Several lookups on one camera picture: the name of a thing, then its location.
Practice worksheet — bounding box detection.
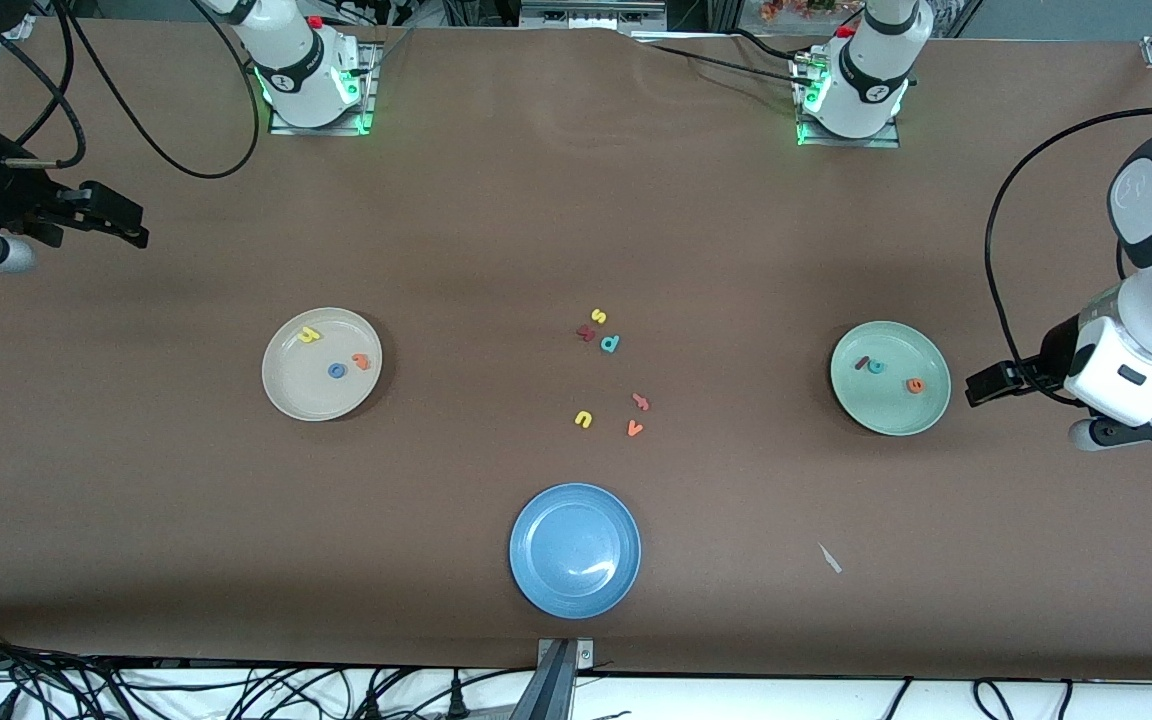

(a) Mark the blue plate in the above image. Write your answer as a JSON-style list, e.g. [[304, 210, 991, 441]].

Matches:
[[509, 483, 642, 620]]

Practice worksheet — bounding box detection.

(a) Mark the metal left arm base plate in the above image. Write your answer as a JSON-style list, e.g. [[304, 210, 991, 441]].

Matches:
[[794, 50, 902, 149]]

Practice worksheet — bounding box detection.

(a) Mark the black base power cable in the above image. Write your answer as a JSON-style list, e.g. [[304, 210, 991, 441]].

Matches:
[[636, 28, 822, 93]]

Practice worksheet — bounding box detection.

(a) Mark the brown table cover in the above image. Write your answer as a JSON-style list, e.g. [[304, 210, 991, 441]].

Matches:
[[0, 15, 1152, 681]]

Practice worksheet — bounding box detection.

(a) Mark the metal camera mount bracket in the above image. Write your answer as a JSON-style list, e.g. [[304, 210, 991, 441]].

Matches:
[[511, 638, 595, 720]]

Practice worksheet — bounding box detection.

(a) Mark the grey power strip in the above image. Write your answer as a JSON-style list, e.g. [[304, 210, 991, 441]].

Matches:
[[521, 0, 667, 31]]

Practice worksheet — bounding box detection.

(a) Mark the beige brown plate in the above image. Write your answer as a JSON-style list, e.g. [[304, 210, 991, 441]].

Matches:
[[261, 307, 384, 422]]

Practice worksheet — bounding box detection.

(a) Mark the green plate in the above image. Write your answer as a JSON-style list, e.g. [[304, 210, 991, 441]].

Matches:
[[830, 320, 952, 437]]

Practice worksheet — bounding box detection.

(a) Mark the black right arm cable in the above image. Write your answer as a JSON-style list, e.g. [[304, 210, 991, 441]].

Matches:
[[0, 0, 262, 181]]

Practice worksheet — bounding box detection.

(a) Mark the black cable tangle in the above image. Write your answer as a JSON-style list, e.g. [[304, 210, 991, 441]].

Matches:
[[0, 620, 537, 720]]

